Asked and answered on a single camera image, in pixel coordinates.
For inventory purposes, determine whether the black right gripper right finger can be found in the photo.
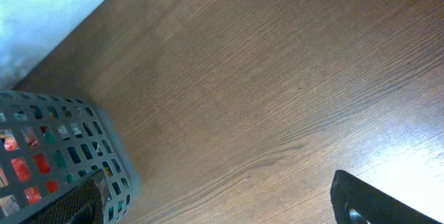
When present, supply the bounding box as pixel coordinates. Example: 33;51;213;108
330;170;440;224

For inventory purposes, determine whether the green coffee bag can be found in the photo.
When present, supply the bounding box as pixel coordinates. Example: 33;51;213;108
33;104;126;214

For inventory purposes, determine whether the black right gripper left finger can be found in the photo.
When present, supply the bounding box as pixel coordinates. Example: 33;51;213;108
20;169;109;224

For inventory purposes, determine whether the grey plastic basket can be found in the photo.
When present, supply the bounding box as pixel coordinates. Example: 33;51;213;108
1;90;140;223

